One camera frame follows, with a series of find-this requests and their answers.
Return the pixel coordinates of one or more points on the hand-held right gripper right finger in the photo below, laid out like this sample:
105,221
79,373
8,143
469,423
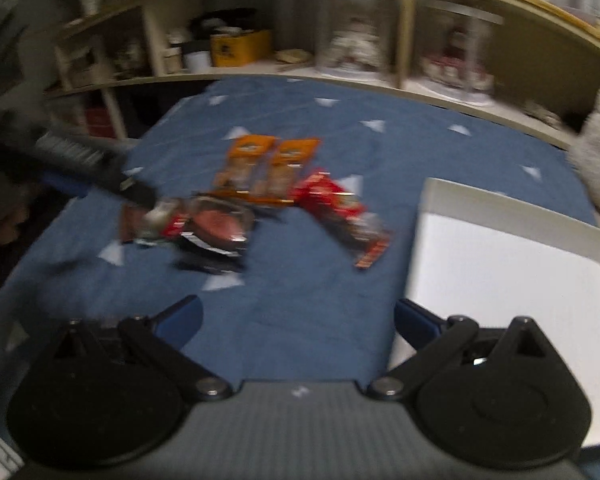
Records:
417,321

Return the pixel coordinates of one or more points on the small clear red packet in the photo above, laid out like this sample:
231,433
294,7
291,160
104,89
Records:
129,222

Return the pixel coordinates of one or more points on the clear jar with red doll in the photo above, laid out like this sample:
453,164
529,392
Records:
457,55

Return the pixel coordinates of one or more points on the flat woven item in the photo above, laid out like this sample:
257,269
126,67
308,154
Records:
292,55

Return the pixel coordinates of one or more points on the blue blanket with white triangles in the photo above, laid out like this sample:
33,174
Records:
305,285

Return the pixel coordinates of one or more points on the orange snack packet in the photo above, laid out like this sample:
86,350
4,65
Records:
245,165
290,170

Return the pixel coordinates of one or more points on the yellow box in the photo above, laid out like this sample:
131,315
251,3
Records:
240,50

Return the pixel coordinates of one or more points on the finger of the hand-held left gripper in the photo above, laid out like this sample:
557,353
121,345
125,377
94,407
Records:
67,184

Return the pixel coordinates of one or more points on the white tray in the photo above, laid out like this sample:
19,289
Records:
505,280

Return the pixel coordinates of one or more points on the white cup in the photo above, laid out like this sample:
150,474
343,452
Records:
197,61

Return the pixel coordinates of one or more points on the clear jar with white doll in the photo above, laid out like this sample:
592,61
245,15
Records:
352,40

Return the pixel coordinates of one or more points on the cream shelf unit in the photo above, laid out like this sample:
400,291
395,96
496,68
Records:
405,50

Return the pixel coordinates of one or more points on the cream jar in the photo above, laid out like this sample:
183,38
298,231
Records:
173,55

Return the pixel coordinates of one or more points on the black and red snack packet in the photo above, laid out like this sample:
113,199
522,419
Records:
214,230

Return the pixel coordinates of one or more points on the clear striped snack packet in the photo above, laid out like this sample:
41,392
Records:
365,240

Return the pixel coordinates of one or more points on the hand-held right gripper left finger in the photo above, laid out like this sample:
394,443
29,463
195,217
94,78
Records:
182,322

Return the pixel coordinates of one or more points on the fluffy white rug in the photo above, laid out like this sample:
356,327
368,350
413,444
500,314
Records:
597,150

